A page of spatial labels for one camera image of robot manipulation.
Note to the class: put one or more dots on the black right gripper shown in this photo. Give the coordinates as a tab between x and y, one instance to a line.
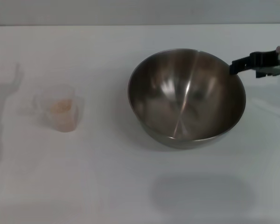
267	59

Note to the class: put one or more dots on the stainless steel mixing bowl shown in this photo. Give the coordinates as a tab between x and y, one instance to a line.
186	100

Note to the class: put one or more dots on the uncooked white rice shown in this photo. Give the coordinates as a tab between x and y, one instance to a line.
60	107

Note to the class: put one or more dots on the clear plastic measuring cup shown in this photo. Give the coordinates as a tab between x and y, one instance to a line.
49	93

